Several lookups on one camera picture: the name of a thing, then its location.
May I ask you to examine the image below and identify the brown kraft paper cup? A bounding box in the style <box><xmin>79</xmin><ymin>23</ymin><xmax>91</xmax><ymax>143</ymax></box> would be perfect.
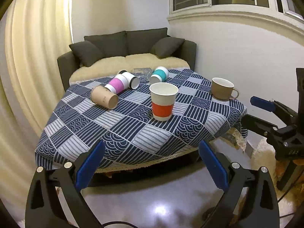
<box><xmin>91</xmin><ymin>85</ymin><xmax>119</xmax><ymax>110</ymax></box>

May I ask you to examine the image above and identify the black banded paper cup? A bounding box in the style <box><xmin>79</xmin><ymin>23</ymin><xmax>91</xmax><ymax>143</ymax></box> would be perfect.
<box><xmin>119</xmin><ymin>70</ymin><xmax>140</xmax><ymax>89</ymax></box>

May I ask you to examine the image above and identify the right hand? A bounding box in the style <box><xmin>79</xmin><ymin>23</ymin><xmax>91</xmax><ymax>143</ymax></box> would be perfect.
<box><xmin>276</xmin><ymin>159</ymin><xmax>303</xmax><ymax>184</ymax></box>

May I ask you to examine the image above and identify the brown ceramic mug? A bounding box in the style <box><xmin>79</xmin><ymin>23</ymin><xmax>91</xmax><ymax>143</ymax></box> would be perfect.
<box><xmin>211</xmin><ymin>77</ymin><xmax>240</xmax><ymax>100</ymax></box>

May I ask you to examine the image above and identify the teal banded paper cup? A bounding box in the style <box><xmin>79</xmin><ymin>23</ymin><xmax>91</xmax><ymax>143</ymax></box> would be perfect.
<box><xmin>149</xmin><ymin>66</ymin><xmax>169</xmax><ymax>84</ymax></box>

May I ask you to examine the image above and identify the right dark throw pillow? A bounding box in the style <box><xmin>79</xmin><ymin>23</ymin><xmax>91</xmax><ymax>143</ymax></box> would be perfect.
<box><xmin>150</xmin><ymin>37</ymin><xmax>185</xmax><ymax>59</ymax></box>

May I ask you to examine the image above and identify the red banded paper cup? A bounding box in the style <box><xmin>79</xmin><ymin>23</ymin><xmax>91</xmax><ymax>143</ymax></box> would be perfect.
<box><xmin>149</xmin><ymin>82</ymin><xmax>179</xmax><ymax>121</ymax></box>

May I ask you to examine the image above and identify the clear glass cup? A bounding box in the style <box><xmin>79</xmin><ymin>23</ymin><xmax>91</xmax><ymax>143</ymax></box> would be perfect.
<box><xmin>131</xmin><ymin>67</ymin><xmax>153</xmax><ymax>80</ymax></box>

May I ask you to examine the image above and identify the cream curtain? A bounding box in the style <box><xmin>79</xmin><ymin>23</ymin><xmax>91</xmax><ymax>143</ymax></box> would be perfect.
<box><xmin>0</xmin><ymin>0</ymin><xmax>74</xmax><ymax>195</ymax></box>

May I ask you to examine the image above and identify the pink banded paper cup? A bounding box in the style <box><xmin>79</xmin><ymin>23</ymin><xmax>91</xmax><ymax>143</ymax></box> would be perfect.
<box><xmin>105</xmin><ymin>74</ymin><xmax>129</xmax><ymax>94</ymax></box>

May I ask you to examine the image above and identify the dark grey sofa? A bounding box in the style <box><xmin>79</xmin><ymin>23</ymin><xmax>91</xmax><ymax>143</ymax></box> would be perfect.
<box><xmin>57</xmin><ymin>27</ymin><xmax>197</xmax><ymax>90</ymax></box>

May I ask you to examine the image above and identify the cream fleece sofa cover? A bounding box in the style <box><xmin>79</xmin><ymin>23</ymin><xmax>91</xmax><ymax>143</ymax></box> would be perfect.
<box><xmin>69</xmin><ymin>53</ymin><xmax>190</xmax><ymax>84</ymax></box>

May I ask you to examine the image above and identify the blue patterned tablecloth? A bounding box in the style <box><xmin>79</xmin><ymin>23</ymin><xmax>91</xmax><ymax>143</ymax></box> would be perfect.
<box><xmin>35</xmin><ymin>67</ymin><xmax>248</xmax><ymax>172</ymax></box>

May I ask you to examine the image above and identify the dark throw pillow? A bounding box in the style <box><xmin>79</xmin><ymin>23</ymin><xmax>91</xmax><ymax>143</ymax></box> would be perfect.
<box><xmin>69</xmin><ymin>41</ymin><xmax>105</xmax><ymax>67</ymax></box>
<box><xmin>150</xmin><ymin>37</ymin><xmax>185</xmax><ymax>59</ymax></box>

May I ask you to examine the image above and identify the left dark throw pillow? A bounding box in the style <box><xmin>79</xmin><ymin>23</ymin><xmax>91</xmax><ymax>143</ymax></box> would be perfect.
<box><xmin>69</xmin><ymin>41</ymin><xmax>105</xmax><ymax>67</ymax></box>

